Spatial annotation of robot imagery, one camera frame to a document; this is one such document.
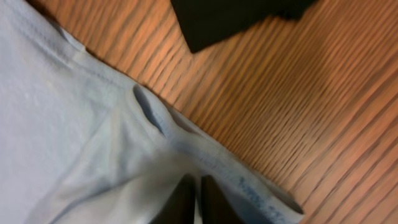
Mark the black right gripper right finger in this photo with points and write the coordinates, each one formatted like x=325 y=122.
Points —
x=215 y=208

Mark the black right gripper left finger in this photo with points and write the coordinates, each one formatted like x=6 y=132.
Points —
x=180 y=206

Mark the light blue printed t-shirt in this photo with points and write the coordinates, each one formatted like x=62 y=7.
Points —
x=83 y=143

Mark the crumpled black shirt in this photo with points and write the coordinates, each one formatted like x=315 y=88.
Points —
x=206 y=22

